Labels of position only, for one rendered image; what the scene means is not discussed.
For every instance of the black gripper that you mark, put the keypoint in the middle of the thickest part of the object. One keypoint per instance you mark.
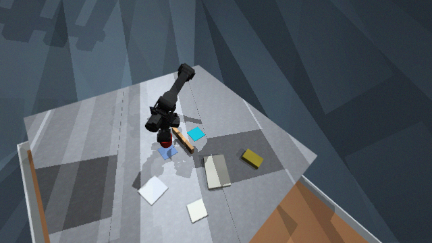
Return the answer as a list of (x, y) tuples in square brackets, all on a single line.
[(164, 134)]

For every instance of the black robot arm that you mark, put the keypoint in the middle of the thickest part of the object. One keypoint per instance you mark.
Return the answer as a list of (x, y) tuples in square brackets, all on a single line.
[(167, 102)]

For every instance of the yellow rectangular block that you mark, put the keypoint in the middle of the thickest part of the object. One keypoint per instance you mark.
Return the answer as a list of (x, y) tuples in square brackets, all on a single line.
[(252, 158)]

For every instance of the dark red cup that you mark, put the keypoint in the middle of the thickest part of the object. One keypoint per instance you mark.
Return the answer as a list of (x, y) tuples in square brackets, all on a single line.
[(166, 144)]

